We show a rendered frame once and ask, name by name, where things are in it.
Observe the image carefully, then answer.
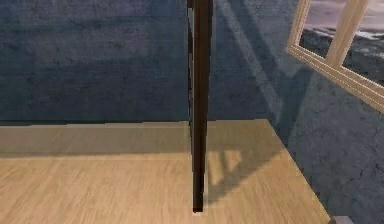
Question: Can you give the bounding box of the dark brown tall post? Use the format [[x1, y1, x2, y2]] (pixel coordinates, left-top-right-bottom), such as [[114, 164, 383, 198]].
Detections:
[[186, 0, 214, 214]]

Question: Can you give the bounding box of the light wooden framed window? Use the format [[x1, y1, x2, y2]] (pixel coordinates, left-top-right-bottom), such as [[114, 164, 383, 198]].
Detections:
[[285, 0, 384, 115]]

